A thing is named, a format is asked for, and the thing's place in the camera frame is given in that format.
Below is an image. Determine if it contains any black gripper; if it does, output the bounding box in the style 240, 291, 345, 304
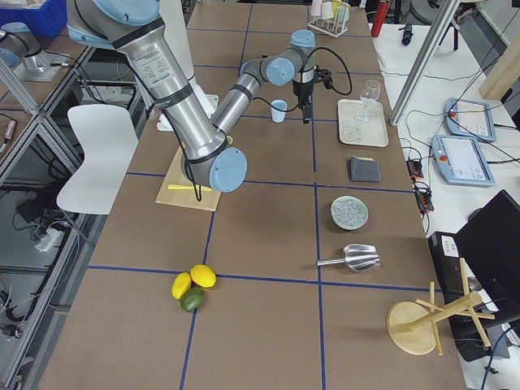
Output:
292, 80, 314, 124

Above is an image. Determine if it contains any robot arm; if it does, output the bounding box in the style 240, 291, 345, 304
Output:
66, 0, 316, 193

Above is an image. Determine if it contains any light blue plastic cup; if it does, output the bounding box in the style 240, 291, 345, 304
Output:
270, 99, 288, 124

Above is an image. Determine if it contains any pink cup in rack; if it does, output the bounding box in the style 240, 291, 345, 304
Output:
310, 0, 323, 20

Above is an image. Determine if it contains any white cup in rack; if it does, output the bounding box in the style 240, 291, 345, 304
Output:
320, 1, 334, 20

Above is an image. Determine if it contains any green cup in rack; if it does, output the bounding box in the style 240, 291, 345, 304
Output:
336, 1, 350, 26

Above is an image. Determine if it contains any yellow cup in rack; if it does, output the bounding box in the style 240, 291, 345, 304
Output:
331, 0, 342, 15

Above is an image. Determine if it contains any whole yellow lemon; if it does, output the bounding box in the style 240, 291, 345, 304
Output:
189, 264, 217, 288
171, 272, 192, 300

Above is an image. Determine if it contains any cream bear serving tray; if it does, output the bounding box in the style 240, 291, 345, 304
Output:
337, 99, 389, 148

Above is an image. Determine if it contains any clear wine glass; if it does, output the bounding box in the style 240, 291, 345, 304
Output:
353, 80, 381, 124

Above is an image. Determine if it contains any grey folded cloth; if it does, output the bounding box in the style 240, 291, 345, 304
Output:
347, 156, 382, 183

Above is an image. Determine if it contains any green bowl of ice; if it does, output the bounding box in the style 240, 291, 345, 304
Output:
331, 195, 369, 231

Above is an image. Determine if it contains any red cylinder bottle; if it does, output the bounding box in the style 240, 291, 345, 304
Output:
370, 0, 390, 37

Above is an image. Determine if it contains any bamboo cutting board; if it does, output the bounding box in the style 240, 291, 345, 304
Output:
156, 148, 220, 211

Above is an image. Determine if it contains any yellow plastic knife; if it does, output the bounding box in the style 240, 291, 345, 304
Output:
167, 184, 212, 192

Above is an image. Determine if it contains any steel ice scoop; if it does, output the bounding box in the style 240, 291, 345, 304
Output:
316, 244, 381, 272

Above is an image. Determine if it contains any near teach pendant tablet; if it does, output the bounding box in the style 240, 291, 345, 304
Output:
431, 135, 495, 188

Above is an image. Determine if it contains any teach pendant tablet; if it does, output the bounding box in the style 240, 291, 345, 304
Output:
444, 97, 496, 142
431, 135, 495, 188

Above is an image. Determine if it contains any far teach pendant tablet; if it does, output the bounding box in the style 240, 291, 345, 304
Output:
444, 97, 496, 142

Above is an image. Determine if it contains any white plastic chair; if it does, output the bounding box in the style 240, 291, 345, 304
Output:
57, 104, 138, 215

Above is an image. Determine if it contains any black computer monitor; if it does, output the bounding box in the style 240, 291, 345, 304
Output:
428, 189, 519, 357

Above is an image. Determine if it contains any green lime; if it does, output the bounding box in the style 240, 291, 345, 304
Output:
180, 287, 205, 312

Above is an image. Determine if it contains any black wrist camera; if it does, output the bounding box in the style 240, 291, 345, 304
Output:
314, 67, 334, 89

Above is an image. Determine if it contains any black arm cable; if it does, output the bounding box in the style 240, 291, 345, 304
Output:
259, 47, 353, 113

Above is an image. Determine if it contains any white wire cup rack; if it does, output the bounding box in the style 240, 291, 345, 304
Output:
308, 15, 348, 37

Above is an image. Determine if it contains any aluminium frame post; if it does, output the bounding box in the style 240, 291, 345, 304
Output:
389, 0, 462, 126

